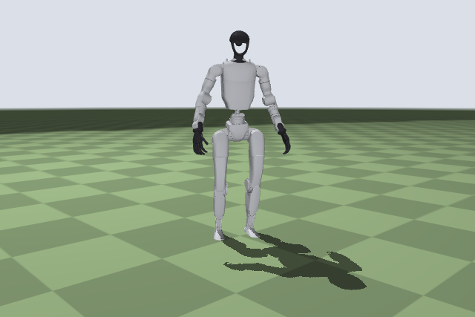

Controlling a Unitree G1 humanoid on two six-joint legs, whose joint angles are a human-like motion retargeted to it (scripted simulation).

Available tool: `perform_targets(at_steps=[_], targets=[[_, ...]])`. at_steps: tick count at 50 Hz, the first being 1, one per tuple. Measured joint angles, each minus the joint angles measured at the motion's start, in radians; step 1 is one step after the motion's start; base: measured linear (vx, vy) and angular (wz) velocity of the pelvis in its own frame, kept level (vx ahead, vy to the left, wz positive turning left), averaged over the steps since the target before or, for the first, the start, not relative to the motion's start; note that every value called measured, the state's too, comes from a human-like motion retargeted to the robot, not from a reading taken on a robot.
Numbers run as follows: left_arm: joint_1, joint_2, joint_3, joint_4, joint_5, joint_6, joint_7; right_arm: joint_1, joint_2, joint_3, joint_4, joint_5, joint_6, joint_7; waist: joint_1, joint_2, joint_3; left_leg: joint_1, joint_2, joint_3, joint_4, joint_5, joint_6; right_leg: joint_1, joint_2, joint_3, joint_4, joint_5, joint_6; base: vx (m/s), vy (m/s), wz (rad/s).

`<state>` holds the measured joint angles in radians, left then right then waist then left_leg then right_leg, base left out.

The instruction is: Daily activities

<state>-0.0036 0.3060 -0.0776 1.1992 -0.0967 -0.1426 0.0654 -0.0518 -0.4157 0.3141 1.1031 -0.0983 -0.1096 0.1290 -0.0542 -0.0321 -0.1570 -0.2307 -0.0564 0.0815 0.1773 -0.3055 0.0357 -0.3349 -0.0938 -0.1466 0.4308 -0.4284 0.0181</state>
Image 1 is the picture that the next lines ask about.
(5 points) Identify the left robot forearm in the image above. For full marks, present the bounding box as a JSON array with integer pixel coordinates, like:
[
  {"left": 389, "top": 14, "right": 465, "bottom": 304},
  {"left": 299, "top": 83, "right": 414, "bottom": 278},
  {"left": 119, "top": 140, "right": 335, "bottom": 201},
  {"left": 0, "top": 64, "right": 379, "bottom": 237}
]
[{"left": 267, "top": 95, "right": 284, "bottom": 132}]

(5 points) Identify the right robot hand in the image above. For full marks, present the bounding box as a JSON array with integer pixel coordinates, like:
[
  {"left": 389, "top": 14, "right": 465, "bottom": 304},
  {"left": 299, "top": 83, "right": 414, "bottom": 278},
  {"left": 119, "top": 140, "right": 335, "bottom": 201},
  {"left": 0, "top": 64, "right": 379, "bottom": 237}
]
[{"left": 193, "top": 122, "right": 208, "bottom": 155}]

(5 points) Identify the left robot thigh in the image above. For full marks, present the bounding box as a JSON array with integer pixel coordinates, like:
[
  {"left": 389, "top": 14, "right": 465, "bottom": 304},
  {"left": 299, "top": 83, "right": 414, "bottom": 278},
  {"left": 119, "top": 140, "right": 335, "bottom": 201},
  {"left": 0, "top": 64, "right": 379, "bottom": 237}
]
[{"left": 244, "top": 128, "right": 265, "bottom": 192}]

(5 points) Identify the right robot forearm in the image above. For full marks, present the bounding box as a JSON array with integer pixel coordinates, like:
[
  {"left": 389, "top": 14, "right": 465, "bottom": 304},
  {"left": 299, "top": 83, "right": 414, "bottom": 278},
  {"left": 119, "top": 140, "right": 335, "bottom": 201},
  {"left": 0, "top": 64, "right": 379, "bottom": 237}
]
[{"left": 192, "top": 92, "right": 206, "bottom": 129}]

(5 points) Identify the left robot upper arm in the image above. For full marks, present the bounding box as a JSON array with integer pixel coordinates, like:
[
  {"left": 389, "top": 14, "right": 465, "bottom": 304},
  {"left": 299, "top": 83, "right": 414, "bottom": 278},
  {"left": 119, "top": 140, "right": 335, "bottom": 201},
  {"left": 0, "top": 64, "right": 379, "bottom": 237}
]
[{"left": 255, "top": 65, "right": 275, "bottom": 106}]

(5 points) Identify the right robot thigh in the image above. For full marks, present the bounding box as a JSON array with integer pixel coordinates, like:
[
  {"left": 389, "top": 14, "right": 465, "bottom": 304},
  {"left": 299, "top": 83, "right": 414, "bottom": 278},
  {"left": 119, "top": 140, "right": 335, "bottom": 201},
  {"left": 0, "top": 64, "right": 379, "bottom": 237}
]
[{"left": 212, "top": 128, "right": 229, "bottom": 196}]

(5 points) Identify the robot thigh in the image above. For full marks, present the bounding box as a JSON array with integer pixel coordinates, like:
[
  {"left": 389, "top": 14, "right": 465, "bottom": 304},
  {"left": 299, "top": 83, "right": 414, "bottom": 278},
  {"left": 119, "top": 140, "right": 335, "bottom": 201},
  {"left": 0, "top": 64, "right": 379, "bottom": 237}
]
[
  {"left": 212, "top": 128, "right": 229, "bottom": 196},
  {"left": 244, "top": 128, "right": 265, "bottom": 192}
]

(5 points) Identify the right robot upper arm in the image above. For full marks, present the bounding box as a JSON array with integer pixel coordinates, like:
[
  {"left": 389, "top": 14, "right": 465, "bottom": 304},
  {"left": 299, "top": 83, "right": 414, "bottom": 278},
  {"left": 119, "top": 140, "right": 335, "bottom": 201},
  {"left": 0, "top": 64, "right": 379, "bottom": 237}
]
[{"left": 201, "top": 64, "right": 224, "bottom": 105}]

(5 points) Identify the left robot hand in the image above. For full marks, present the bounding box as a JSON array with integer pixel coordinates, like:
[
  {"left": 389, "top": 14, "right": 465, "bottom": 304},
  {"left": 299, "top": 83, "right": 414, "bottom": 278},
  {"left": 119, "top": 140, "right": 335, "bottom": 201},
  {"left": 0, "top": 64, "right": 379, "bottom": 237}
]
[{"left": 277, "top": 123, "right": 290, "bottom": 154}]

